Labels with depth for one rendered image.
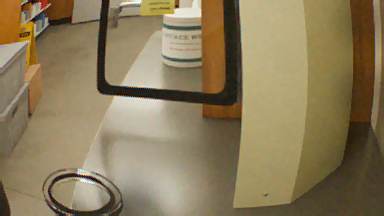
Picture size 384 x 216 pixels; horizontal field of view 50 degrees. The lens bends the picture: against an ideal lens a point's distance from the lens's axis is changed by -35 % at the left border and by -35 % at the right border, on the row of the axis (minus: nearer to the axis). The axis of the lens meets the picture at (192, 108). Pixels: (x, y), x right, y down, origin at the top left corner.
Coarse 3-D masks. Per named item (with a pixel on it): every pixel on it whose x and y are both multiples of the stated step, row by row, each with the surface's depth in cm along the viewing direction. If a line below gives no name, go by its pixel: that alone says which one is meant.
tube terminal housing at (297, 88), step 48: (240, 0) 77; (288, 0) 76; (336, 0) 82; (288, 48) 79; (336, 48) 86; (288, 96) 82; (336, 96) 90; (240, 144) 86; (288, 144) 85; (336, 144) 96; (240, 192) 90; (288, 192) 89
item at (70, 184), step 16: (48, 176) 55; (64, 176) 57; (80, 176) 57; (96, 176) 57; (48, 192) 52; (64, 192) 57; (80, 192) 58; (96, 192) 58; (112, 192) 54; (64, 208) 49; (80, 208) 59; (96, 208) 59; (112, 208) 51
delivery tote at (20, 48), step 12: (0, 48) 305; (12, 48) 298; (24, 48) 302; (0, 60) 274; (12, 60) 280; (24, 60) 310; (0, 72) 259; (12, 72) 287; (24, 72) 316; (0, 84) 264; (12, 84) 290; (0, 96) 267; (12, 96) 294; (0, 108) 271
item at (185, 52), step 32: (128, 0) 113; (160, 0) 112; (192, 0) 110; (128, 32) 117; (160, 32) 115; (192, 32) 113; (128, 64) 120; (160, 64) 118; (192, 64) 116; (224, 64) 115
